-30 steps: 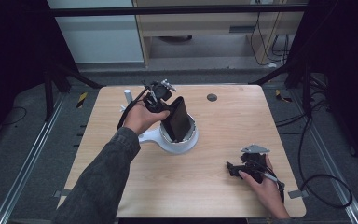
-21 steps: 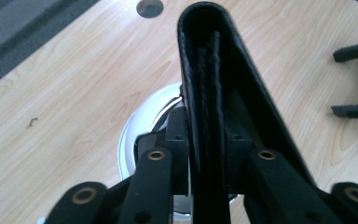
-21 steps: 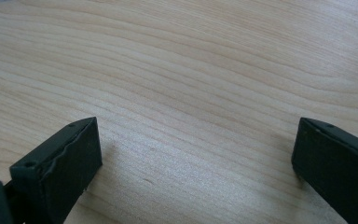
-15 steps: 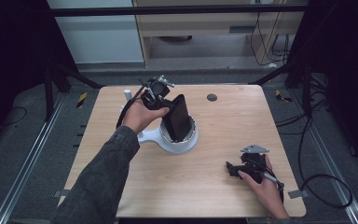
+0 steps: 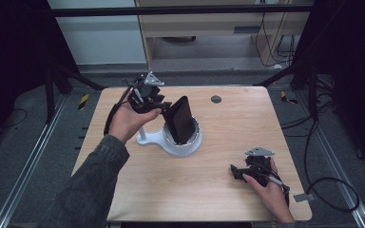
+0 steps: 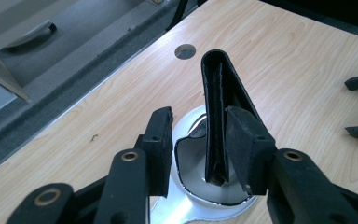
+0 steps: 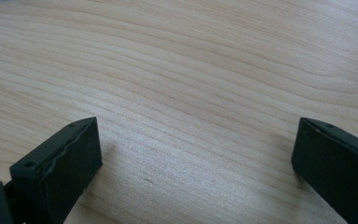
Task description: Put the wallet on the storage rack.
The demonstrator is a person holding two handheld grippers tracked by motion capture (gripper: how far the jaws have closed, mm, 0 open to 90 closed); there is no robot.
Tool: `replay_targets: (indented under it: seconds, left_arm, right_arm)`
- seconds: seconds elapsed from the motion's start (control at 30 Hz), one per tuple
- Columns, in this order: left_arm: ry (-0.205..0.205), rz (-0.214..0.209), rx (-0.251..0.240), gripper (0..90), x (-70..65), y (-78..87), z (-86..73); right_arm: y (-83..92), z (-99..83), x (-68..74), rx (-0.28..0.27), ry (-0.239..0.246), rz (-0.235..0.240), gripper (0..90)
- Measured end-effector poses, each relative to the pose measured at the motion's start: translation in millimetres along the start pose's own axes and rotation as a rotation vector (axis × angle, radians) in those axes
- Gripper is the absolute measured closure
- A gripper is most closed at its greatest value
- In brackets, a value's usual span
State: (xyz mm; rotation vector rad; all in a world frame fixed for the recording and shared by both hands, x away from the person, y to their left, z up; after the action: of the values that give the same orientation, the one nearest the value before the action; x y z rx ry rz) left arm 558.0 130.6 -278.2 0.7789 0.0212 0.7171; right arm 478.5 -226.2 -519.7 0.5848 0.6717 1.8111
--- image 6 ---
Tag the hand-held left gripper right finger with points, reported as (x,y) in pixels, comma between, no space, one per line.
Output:
(247,149)

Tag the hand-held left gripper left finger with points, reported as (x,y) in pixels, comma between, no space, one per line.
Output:
(160,149)

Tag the white round dish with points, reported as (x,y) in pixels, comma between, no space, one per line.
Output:
(195,174)

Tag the black leather wallet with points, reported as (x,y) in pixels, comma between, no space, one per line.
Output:
(220,102)

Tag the grey drawer cabinet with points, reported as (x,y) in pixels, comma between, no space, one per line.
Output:
(18,40)
(74,77)

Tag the black stand leg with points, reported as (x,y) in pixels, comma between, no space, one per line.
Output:
(177,14)

